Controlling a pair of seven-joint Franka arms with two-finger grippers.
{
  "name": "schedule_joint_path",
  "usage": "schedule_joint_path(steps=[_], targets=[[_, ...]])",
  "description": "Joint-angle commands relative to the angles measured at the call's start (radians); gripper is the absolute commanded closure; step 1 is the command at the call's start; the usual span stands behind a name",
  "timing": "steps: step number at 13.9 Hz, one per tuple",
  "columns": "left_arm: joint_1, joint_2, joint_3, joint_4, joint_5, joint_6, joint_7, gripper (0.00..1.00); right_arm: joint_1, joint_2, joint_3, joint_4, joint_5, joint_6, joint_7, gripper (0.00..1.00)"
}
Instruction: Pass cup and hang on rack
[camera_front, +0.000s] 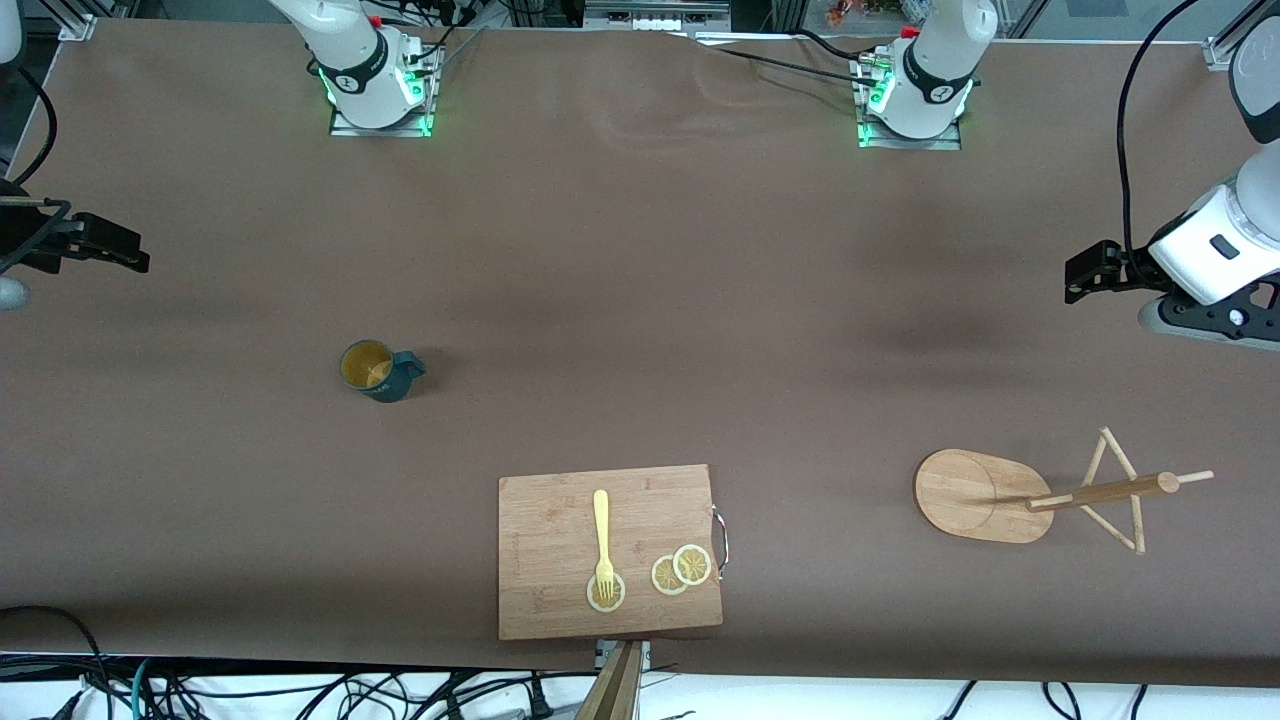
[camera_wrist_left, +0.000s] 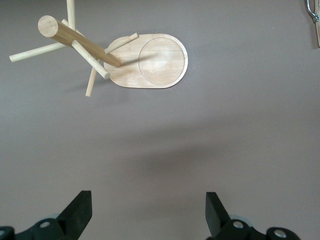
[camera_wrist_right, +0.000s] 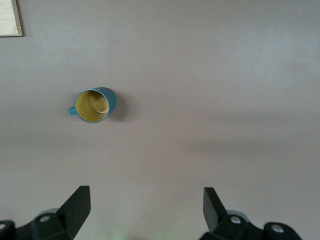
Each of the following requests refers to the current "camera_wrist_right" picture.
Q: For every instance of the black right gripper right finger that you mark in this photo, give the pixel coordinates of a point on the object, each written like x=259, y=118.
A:
x=215, y=215

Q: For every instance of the teal cup with yellow inside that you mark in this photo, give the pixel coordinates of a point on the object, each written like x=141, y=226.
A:
x=111, y=100

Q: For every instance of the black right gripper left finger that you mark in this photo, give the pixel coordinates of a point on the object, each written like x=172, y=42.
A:
x=72, y=212

